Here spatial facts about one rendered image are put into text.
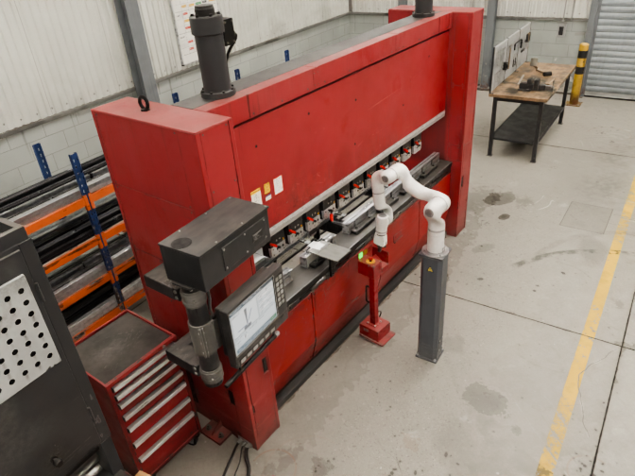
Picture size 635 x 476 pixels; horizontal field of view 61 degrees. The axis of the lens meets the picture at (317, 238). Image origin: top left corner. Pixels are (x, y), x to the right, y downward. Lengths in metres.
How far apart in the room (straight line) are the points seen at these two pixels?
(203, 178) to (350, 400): 2.20
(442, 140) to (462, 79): 0.64
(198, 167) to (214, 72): 0.62
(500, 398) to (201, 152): 2.83
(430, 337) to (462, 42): 2.66
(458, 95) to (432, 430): 3.06
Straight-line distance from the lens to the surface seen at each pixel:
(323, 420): 4.09
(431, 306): 4.14
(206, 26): 3.00
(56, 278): 4.86
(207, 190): 2.72
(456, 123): 5.52
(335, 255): 3.89
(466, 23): 5.27
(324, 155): 3.81
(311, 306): 3.99
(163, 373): 3.48
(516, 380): 4.47
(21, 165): 7.12
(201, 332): 2.61
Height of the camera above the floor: 3.14
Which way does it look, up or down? 31 degrees down
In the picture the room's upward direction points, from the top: 5 degrees counter-clockwise
